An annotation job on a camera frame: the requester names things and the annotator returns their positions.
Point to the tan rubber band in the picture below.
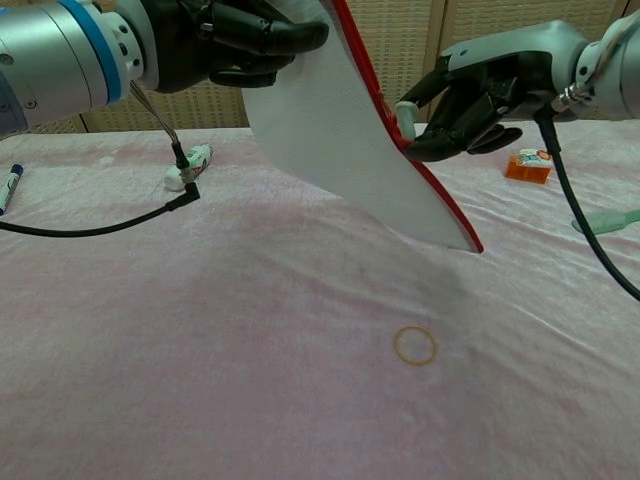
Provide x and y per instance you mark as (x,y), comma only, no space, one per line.
(395,345)

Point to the small orange box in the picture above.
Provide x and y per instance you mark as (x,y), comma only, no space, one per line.
(527,171)

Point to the green hairbrush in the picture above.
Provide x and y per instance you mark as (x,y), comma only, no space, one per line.
(616,221)

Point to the white mesh zipper pouch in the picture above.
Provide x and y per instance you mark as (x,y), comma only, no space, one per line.
(350,125)

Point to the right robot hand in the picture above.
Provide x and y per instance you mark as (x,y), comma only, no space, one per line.
(500,75)

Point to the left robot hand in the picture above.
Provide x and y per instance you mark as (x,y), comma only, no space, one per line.
(225,35)

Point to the pink velvet tablecloth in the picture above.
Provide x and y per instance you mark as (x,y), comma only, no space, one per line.
(200,325)

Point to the white glue bottle green label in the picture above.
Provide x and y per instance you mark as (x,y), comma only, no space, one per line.
(201,152)

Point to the blue capped marker pen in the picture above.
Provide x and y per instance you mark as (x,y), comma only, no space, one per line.
(10,187)

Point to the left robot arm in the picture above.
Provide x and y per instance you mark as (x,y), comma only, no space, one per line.
(50,60)

